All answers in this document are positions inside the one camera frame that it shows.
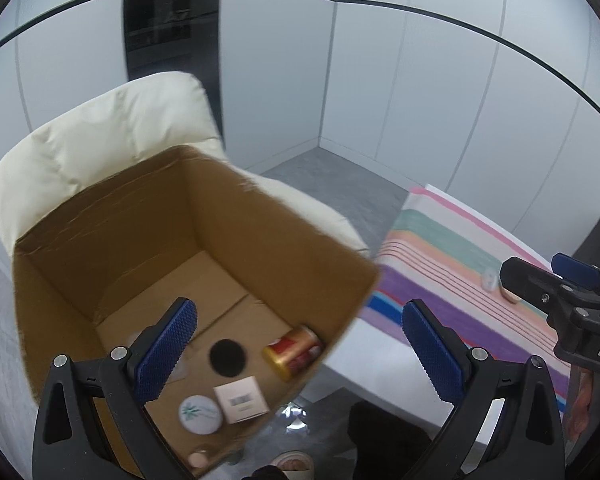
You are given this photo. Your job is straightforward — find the black round puff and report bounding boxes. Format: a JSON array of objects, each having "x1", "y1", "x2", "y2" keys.
[{"x1": 209, "y1": 339, "x2": 247, "y2": 378}]

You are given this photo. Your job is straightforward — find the red gold tin can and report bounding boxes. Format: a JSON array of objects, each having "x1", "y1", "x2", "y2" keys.
[{"x1": 262, "y1": 325, "x2": 324, "y2": 382}]

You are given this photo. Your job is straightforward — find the beige powder puff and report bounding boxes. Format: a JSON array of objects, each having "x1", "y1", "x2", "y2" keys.
[{"x1": 500, "y1": 285, "x2": 521, "y2": 304}]

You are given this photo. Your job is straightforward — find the person right hand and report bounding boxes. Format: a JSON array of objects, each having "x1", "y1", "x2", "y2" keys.
[{"x1": 566, "y1": 367, "x2": 595, "y2": 441}]

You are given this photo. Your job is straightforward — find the striped colourful blanket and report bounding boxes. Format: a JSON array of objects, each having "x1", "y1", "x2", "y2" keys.
[{"x1": 358, "y1": 185, "x2": 570, "y2": 406}]

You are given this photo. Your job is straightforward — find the small pink cap bottle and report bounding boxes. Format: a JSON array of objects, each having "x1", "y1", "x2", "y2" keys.
[{"x1": 187, "y1": 448, "x2": 210, "y2": 470}]

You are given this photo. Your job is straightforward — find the small white carton box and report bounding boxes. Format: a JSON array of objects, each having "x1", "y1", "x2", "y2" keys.
[{"x1": 213, "y1": 376, "x2": 270, "y2": 425}]

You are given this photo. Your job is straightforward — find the person slipper foot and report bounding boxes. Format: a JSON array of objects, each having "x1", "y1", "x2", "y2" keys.
[{"x1": 271, "y1": 451, "x2": 315, "y2": 480}]

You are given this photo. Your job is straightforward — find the brown cardboard box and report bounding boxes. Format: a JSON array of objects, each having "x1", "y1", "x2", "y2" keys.
[{"x1": 12, "y1": 146, "x2": 379, "y2": 479}]

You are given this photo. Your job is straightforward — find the cream padded armchair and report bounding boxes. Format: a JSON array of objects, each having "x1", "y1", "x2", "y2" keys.
[{"x1": 0, "y1": 72, "x2": 370, "y2": 259}]

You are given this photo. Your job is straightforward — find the black tall cabinet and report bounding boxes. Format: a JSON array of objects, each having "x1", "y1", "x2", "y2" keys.
[{"x1": 123, "y1": 0, "x2": 223, "y2": 128}]

